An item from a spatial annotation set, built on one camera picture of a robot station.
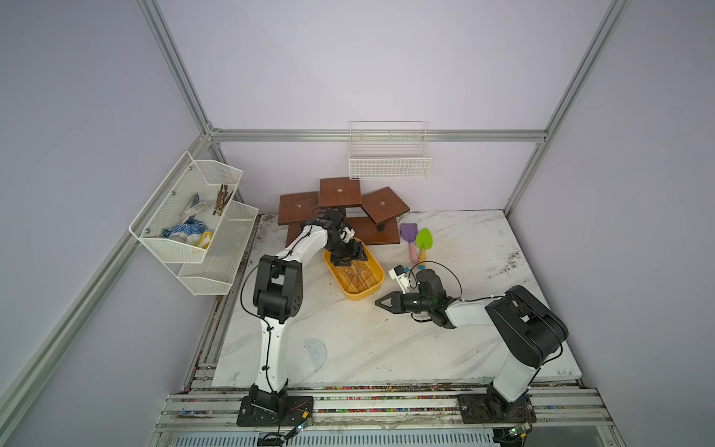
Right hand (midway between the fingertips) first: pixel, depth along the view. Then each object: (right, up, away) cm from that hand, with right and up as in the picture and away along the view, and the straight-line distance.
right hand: (378, 306), depth 88 cm
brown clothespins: (-47, +34, -6) cm, 58 cm away
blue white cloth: (-49, +24, -18) cm, 58 cm away
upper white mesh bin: (-54, +27, -15) cm, 62 cm away
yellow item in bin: (-47, +22, -17) cm, 54 cm away
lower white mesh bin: (-46, +11, -13) cm, 49 cm away
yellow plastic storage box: (-2, +13, +11) cm, 17 cm away
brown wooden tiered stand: (-2, +29, +11) cm, 31 cm away
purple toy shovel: (+14, +24, +27) cm, 39 cm away
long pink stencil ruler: (-7, +8, +13) cm, 16 cm away
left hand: (-7, +14, +9) cm, 17 cm away
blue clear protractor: (-19, -13, -4) cm, 24 cm away
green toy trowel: (+20, +21, +23) cm, 37 cm away
